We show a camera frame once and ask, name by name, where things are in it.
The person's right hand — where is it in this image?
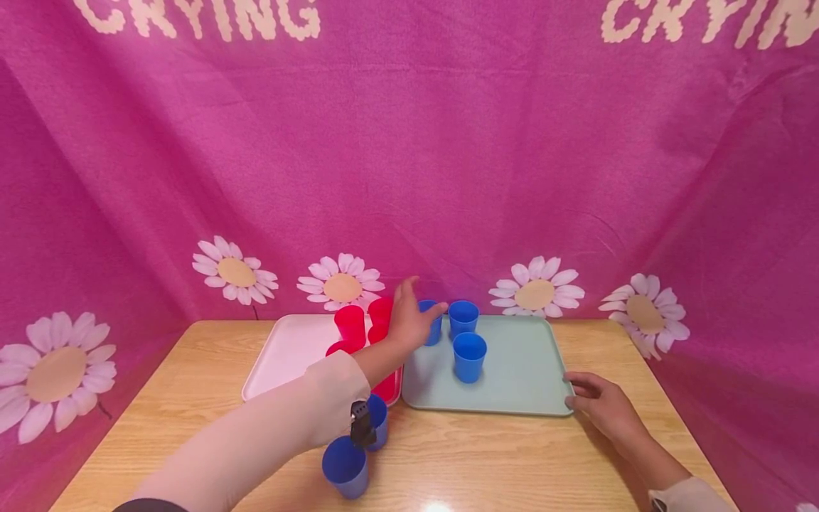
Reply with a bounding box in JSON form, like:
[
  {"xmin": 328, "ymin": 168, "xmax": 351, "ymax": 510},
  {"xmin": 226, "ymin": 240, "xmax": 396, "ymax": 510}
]
[{"xmin": 563, "ymin": 371, "xmax": 648, "ymax": 446}]

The pink tray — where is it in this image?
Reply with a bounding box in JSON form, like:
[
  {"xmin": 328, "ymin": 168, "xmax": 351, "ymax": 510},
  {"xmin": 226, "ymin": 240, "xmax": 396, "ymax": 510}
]
[{"xmin": 242, "ymin": 314, "xmax": 404, "ymax": 407}]

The person's left forearm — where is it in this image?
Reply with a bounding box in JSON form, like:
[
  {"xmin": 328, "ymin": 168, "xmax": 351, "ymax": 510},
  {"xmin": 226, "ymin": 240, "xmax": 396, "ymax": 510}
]
[{"xmin": 112, "ymin": 340, "xmax": 410, "ymax": 512}]

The blue plastic cup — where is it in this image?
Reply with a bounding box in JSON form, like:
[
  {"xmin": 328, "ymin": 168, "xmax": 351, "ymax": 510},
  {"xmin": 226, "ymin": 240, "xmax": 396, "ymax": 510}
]
[
  {"xmin": 418, "ymin": 299, "xmax": 444, "ymax": 347},
  {"xmin": 448, "ymin": 300, "xmax": 480, "ymax": 339},
  {"xmin": 365, "ymin": 393, "xmax": 389, "ymax": 452},
  {"xmin": 321, "ymin": 436, "xmax": 370, "ymax": 499},
  {"xmin": 453, "ymin": 332, "xmax": 488, "ymax": 384}
]

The black wrist band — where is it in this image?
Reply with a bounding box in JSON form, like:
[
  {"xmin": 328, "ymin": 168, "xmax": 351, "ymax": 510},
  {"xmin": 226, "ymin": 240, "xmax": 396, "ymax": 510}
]
[{"xmin": 349, "ymin": 400, "xmax": 378, "ymax": 449}]

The light green tray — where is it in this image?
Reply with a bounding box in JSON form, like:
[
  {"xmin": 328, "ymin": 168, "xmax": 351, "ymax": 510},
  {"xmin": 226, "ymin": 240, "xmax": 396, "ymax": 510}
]
[{"xmin": 401, "ymin": 314, "xmax": 575, "ymax": 417}]

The person's left hand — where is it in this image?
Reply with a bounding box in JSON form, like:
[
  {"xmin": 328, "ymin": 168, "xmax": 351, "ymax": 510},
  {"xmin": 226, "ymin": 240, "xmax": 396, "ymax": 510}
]
[{"xmin": 385, "ymin": 276, "xmax": 449, "ymax": 354}]

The person's right forearm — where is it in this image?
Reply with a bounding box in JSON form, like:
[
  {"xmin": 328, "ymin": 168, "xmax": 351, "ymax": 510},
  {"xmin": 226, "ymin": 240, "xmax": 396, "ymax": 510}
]
[{"xmin": 615, "ymin": 425, "xmax": 738, "ymax": 512}]

